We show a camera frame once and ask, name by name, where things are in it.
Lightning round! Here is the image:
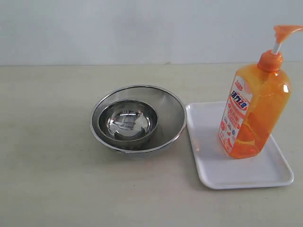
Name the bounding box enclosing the white rectangular plastic tray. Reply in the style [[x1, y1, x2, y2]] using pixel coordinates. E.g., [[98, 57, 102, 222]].
[[186, 102, 294, 190]]

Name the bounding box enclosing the orange dish soap pump bottle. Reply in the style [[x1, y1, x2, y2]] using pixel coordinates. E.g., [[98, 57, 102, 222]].
[[218, 25, 303, 159]]

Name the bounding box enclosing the steel mesh colander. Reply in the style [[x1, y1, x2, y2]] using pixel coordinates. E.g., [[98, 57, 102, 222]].
[[90, 85, 187, 157]]

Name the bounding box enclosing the small stainless steel bowl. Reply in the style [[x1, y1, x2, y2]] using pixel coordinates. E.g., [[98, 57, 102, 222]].
[[98, 99, 158, 143]]

